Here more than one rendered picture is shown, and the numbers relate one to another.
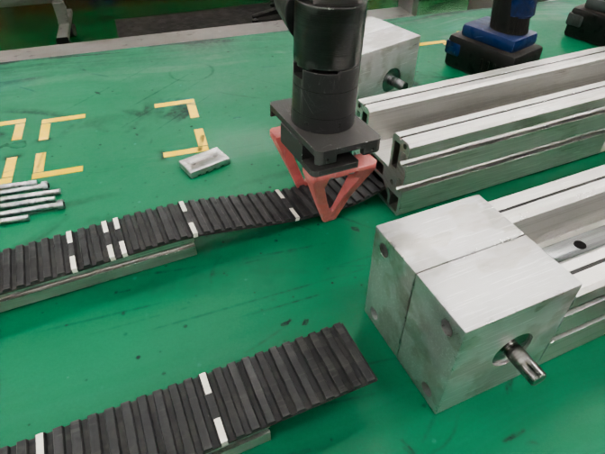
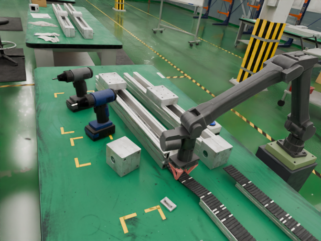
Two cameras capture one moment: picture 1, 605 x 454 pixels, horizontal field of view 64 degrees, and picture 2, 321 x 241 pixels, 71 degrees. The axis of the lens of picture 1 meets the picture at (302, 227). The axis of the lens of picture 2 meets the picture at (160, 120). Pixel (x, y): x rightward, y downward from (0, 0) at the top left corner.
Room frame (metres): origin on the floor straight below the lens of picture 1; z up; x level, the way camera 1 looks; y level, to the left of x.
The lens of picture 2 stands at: (0.65, 0.59, 1.43)
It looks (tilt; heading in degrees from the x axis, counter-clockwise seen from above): 32 degrees down; 257
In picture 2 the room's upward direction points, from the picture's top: 9 degrees clockwise
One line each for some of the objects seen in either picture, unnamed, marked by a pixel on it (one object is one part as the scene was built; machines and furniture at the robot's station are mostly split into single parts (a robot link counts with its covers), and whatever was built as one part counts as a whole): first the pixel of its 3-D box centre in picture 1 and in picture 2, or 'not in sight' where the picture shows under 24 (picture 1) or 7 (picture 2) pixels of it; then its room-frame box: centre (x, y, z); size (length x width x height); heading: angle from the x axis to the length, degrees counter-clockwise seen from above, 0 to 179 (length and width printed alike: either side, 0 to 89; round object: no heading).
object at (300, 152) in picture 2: not in sight; (294, 142); (-0.19, -0.15, 0.85); 0.12 x 0.09 x 0.08; 98
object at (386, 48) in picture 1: (370, 72); (125, 154); (0.61, -0.09, 0.83); 0.11 x 0.10 x 0.10; 37
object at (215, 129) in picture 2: not in sight; (208, 128); (0.18, -0.31, 0.81); 0.10 x 0.08 x 0.06; 24
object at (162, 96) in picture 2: not in sight; (161, 97); (0.41, -0.52, 0.87); 0.16 x 0.11 x 0.07; 114
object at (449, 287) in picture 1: (468, 311); (216, 150); (0.22, -0.12, 0.83); 0.12 x 0.09 x 0.10; 24
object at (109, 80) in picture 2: not in sight; (112, 83); (0.68, -0.67, 0.87); 0.16 x 0.11 x 0.07; 114
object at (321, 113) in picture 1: (324, 100); (185, 153); (0.40, -0.02, 0.90); 0.10 x 0.07 x 0.07; 26
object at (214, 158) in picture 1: (204, 162); (168, 204); (0.47, 0.11, 0.78); 0.05 x 0.03 x 0.01; 127
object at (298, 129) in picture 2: not in sight; (299, 130); (-0.17, -0.14, 0.93); 0.09 x 0.05 x 0.10; 13
